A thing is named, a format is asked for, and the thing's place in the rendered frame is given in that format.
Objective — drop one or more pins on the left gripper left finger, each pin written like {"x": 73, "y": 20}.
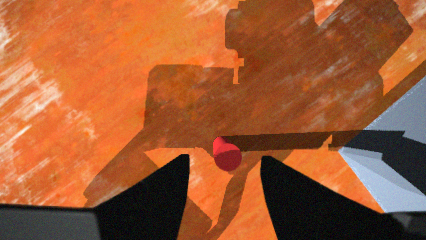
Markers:
{"x": 152, "y": 209}

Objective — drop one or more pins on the grey-blue open box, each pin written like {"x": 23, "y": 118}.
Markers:
{"x": 389, "y": 155}

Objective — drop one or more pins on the red cylinder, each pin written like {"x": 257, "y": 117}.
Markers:
{"x": 227, "y": 156}

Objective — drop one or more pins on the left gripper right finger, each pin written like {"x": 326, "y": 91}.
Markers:
{"x": 301, "y": 208}

